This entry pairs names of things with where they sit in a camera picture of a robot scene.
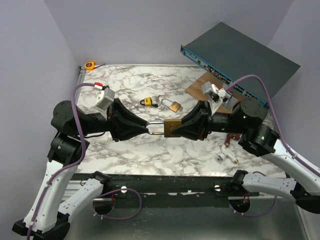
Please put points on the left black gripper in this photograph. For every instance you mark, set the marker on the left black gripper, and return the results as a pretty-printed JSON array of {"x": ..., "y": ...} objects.
[{"x": 121, "y": 121}]

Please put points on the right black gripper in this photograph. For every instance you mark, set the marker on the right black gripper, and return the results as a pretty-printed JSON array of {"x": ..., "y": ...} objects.
[{"x": 198, "y": 123}]

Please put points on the long shackle brass padlock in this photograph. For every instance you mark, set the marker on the long shackle brass padlock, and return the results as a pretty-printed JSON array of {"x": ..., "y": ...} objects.
[{"x": 172, "y": 105}]

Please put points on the yellow padlock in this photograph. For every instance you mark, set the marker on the yellow padlock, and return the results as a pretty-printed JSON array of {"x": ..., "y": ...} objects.
[{"x": 147, "y": 101}]

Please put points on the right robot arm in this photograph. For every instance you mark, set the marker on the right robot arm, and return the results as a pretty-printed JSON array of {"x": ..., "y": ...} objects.
[{"x": 258, "y": 139}]

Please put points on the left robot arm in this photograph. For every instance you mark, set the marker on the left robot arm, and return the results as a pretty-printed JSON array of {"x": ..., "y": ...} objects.
[{"x": 50, "y": 217}]

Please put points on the wooden board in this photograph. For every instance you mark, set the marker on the wooden board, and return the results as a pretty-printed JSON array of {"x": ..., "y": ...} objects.
[{"x": 195, "y": 91}]

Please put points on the orange tape measure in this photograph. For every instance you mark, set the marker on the orange tape measure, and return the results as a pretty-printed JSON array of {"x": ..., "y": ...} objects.
[{"x": 91, "y": 65}]

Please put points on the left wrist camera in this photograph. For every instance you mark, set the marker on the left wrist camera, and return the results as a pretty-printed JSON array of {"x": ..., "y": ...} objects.
[{"x": 105, "y": 97}]

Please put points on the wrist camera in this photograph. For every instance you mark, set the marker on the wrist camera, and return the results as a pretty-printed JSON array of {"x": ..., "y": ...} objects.
[
  {"x": 215, "y": 94},
  {"x": 105, "y": 97}
]

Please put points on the small silver ring part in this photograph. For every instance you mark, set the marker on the small silver ring part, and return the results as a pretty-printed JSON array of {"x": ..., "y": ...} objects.
[{"x": 220, "y": 158}]

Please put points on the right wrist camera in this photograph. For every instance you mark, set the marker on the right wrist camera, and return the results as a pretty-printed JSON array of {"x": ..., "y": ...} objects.
[{"x": 215, "y": 94}]

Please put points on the silver metal bracket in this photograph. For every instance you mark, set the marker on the silver metal bracket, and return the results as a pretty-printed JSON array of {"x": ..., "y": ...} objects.
[{"x": 230, "y": 101}]

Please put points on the black mounting rail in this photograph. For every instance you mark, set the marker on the black mounting rail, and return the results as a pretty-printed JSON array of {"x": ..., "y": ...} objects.
[{"x": 156, "y": 191}]

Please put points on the blue network switch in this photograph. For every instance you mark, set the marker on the blue network switch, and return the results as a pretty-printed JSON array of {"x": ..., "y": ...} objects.
[{"x": 228, "y": 54}]

